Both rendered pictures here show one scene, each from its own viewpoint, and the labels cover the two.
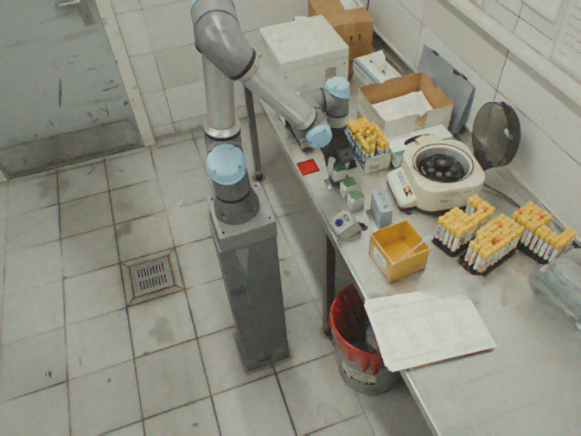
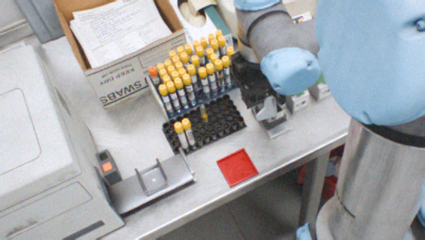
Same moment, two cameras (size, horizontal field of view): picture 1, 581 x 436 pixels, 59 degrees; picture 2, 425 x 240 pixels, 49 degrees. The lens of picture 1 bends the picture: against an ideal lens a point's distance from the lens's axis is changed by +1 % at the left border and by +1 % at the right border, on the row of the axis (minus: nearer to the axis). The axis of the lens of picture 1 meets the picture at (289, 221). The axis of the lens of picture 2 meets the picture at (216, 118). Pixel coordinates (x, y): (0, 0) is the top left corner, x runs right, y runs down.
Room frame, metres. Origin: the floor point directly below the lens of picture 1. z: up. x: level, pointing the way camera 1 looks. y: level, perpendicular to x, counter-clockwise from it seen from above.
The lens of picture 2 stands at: (1.45, 0.35, 1.78)
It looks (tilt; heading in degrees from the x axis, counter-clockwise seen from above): 58 degrees down; 270
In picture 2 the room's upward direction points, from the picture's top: 12 degrees counter-clockwise
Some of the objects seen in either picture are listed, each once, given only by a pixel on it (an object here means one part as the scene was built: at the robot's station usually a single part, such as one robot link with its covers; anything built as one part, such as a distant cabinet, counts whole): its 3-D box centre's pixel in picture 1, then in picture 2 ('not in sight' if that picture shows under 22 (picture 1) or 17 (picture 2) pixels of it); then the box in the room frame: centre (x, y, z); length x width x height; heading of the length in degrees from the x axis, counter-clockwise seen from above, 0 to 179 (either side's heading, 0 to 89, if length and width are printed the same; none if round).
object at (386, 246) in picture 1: (398, 251); not in sight; (0.96, -0.33, 0.93); 0.13 x 0.13 x 0.10; 21
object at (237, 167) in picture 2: (308, 166); (237, 167); (1.43, -0.08, 0.88); 0.07 x 0.07 x 0.01; 16
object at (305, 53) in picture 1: (304, 73); (19, 168); (1.84, -0.11, 1.03); 0.31 x 0.27 x 0.30; 16
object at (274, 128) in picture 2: (338, 180); (270, 115); (1.33, -0.19, 0.89); 0.09 x 0.05 x 0.04; 106
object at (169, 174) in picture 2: (300, 125); (143, 184); (1.62, -0.07, 0.92); 0.21 x 0.07 x 0.05; 16
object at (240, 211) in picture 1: (234, 197); not in sight; (1.17, 0.17, 1.00); 0.15 x 0.15 x 0.10
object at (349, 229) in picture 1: (350, 223); not in sight; (1.10, -0.20, 0.92); 0.13 x 0.07 x 0.08; 106
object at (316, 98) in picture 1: (307, 105); (294, 51); (1.32, -0.08, 1.23); 0.11 x 0.11 x 0.08; 8
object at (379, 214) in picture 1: (380, 210); not in sight; (1.14, -0.30, 0.92); 0.10 x 0.07 x 0.10; 8
